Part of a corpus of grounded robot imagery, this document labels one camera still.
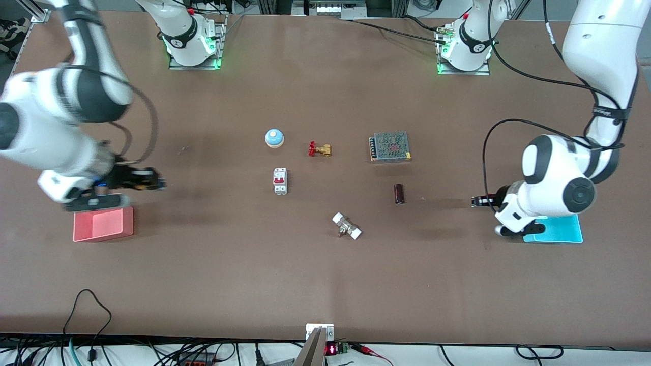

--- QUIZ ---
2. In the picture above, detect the grey metal bar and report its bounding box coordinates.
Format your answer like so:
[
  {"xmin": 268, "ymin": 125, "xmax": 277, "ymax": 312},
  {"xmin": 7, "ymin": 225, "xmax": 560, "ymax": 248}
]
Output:
[{"xmin": 294, "ymin": 327, "xmax": 327, "ymax": 366}]

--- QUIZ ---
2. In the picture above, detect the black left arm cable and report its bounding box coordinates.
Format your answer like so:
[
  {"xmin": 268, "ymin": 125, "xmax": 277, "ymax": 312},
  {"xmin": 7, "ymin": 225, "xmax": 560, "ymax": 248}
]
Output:
[{"xmin": 482, "ymin": 0, "xmax": 627, "ymax": 204}]

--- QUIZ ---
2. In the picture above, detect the white metal bracket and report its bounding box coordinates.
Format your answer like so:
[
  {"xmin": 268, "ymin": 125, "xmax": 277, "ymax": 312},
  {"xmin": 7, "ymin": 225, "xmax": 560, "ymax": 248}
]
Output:
[{"xmin": 306, "ymin": 323, "xmax": 335, "ymax": 341}]

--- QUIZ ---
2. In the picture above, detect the metal mesh power supply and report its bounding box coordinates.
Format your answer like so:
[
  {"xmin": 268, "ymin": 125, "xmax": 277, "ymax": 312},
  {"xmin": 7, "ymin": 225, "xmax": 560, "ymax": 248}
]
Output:
[{"xmin": 369, "ymin": 131, "xmax": 412, "ymax": 163}]

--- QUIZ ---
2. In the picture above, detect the aluminium frame profile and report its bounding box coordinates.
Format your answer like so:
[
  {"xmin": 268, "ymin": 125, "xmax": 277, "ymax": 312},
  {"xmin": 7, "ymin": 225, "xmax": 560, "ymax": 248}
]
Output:
[{"xmin": 18, "ymin": 0, "xmax": 52, "ymax": 23}]

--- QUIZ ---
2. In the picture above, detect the black coiled cable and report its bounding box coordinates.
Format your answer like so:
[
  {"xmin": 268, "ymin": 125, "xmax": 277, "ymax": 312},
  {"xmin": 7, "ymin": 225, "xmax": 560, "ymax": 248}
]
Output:
[{"xmin": 515, "ymin": 344, "xmax": 564, "ymax": 360}]

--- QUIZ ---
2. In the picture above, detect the thin black looped cable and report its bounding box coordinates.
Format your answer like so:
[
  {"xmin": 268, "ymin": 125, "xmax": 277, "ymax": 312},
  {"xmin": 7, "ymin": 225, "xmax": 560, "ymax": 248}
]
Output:
[{"xmin": 63, "ymin": 289, "xmax": 113, "ymax": 356}]

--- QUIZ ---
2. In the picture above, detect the red plastic bin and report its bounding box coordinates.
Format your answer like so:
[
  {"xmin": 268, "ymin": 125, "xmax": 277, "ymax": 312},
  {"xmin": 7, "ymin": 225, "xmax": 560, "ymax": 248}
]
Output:
[{"xmin": 73, "ymin": 206, "xmax": 134, "ymax": 243}]

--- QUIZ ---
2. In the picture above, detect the red alligator clip lead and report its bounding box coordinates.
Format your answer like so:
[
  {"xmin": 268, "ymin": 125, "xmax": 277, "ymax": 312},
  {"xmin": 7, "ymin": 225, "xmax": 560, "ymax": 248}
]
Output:
[{"xmin": 356, "ymin": 344, "xmax": 395, "ymax": 366}]

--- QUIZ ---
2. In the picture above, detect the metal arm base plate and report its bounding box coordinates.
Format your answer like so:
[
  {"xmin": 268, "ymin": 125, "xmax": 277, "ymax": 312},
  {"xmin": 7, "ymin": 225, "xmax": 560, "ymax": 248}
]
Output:
[
  {"xmin": 168, "ymin": 14, "xmax": 228, "ymax": 70},
  {"xmin": 436, "ymin": 23, "xmax": 491, "ymax": 76}
]

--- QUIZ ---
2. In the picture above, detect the black cable to arm base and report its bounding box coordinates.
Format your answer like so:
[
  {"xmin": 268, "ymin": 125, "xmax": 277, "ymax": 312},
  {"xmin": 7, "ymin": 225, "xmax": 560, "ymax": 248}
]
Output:
[{"xmin": 341, "ymin": 17, "xmax": 451, "ymax": 45}]

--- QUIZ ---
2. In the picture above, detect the cyan plastic bin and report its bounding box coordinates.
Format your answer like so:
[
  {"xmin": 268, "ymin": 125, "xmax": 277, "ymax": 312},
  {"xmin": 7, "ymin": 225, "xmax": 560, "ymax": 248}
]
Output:
[{"xmin": 523, "ymin": 213, "xmax": 584, "ymax": 245}]

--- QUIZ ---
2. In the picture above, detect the silver device with lights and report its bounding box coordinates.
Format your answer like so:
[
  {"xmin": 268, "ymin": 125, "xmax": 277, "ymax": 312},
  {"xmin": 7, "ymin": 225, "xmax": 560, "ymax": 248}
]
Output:
[{"xmin": 291, "ymin": 0, "xmax": 368, "ymax": 17}]

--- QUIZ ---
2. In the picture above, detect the metal fitting with white caps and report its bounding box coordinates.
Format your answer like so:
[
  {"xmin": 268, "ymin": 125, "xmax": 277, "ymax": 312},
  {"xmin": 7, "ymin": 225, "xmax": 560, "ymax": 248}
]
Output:
[{"xmin": 332, "ymin": 212, "xmax": 363, "ymax": 240}]

